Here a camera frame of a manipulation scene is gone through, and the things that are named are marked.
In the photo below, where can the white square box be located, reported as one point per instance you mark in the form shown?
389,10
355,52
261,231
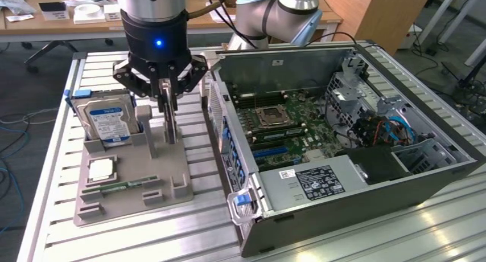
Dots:
89,20

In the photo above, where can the grey power supply unit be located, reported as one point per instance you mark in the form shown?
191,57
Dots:
314,182

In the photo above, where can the silver drive cage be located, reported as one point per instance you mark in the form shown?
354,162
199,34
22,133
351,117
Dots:
349,94

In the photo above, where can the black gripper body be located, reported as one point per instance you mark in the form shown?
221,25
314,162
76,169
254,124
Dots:
157,31

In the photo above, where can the green motherboard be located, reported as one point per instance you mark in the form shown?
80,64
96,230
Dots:
307,116

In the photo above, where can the green RAM stick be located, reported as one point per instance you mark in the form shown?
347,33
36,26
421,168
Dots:
278,134
121,185

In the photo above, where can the silver CPU socket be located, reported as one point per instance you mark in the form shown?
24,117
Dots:
271,115

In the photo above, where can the white tape roll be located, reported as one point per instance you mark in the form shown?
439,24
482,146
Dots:
77,10

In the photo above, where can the silver CPU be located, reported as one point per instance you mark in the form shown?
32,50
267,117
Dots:
101,169

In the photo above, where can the silver chipset heatsink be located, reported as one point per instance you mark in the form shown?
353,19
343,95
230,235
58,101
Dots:
314,155

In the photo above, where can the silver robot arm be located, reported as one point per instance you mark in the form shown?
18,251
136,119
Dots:
152,5

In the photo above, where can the white paper stack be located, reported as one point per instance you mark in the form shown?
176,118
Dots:
223,17

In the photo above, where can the white table frame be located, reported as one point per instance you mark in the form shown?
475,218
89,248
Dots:
476,54

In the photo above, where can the white card red print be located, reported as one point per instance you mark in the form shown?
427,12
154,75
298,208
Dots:
18,17

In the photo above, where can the small white box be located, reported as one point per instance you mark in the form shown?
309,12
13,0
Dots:
112,14

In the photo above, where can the black chair base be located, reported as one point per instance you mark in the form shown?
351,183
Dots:
40,53

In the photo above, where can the grey parts rack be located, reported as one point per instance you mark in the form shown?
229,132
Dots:
140,165

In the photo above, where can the silver disk bay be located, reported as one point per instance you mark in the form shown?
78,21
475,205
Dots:
428,156

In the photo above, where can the blue case latch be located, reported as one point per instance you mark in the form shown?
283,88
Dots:
242,200

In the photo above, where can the blue expansion slot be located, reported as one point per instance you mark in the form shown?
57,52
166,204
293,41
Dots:
269,151

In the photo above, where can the wooden desk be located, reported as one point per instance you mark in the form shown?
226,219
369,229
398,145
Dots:
37,28
201,21

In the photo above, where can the clear plastic bag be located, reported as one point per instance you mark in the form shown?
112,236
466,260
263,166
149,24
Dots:
14,4

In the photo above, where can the black fan shroud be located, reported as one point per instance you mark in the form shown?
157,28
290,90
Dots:
375,165

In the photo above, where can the black equipment stand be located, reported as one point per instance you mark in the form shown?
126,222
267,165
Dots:
472,77

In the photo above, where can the white block black top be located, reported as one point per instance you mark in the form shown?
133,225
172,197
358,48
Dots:
56,15

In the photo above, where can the black open PC case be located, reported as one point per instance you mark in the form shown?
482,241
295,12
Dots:
341,216

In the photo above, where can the green low-profile graphics card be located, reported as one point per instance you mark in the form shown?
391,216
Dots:
172,125

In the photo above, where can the hard disk blue carrier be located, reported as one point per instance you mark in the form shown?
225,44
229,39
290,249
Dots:
108,122

